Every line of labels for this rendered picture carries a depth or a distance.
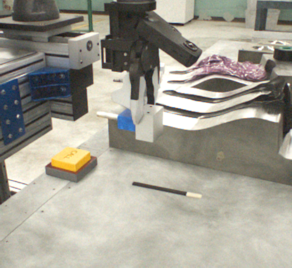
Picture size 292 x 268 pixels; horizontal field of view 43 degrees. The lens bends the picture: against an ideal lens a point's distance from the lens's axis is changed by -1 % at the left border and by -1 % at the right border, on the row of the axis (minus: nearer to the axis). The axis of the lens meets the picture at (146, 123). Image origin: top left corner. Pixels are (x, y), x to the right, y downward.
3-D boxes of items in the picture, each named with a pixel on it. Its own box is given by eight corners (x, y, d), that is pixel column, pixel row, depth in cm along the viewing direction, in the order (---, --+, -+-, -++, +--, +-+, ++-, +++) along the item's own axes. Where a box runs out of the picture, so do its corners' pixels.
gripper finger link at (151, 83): (134, 101, 77) (128, 61, 72) (160, 105, 75) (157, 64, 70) (127, 109, 75) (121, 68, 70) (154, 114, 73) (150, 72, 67)
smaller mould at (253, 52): (236, 66, 157) (238, 49, 154) (243, 58, 169) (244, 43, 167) (286, 71, 150) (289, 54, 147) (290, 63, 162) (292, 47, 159)
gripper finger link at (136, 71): (136, 97, 68) (141, 49, 66) (145, 98, 67) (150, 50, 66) (125, 100, 64) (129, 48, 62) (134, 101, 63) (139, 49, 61)
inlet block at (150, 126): (92, 130, 74) (90, 105, 72) (104, 121, 78) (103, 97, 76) (153, 142, 69) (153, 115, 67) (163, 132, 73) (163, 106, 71)
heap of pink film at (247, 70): (184, 84, 115) (185, 60, 112) (185, 69, 131) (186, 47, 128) (270, 88, 112) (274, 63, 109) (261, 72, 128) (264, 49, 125)
